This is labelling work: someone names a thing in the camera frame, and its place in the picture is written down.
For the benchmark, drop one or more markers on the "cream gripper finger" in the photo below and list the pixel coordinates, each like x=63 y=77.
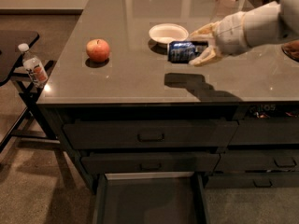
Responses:
x=206 y=31
x=209 y=55

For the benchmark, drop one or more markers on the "top left drawer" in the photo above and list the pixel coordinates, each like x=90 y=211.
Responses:
x=150 y=133

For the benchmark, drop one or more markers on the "middle left drawer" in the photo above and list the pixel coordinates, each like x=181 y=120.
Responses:
x=150 y=162

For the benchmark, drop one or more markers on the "clear plastic water bottle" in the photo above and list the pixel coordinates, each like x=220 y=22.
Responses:
x=33 y=66

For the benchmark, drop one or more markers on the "red apple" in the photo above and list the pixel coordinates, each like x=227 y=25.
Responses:
x=98 y=50

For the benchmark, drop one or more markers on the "middle right drawer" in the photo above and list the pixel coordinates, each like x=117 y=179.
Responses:
x=259 y=160

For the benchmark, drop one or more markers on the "glass jar with snacks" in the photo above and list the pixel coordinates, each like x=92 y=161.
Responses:
x=291 y=49

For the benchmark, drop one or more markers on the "white bowl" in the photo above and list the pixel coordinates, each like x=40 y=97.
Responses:
x=165 y=33

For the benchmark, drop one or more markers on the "top right drawer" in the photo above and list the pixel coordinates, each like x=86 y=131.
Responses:
x=283 y=131

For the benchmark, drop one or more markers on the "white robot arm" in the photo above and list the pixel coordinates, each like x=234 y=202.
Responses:
x=273 y=23

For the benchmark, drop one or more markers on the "open bottom left drawer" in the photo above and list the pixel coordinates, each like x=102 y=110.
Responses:
x=150 y=199

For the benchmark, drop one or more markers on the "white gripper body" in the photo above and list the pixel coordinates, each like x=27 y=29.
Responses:
x=230 y=34

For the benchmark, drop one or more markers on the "bottom right drawer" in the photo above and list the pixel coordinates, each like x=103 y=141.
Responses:
x=251 y=180

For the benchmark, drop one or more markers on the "dark counter cabinet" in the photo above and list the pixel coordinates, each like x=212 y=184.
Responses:
x=137 y=82

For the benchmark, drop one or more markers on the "snack packets in drawer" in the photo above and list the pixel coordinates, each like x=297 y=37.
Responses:
x=273 y=111

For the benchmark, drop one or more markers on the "black side table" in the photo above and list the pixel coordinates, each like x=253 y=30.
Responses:
x=10 y=61

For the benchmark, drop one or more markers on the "blue pepsi can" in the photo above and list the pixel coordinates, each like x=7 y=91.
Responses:
x=185 y=51

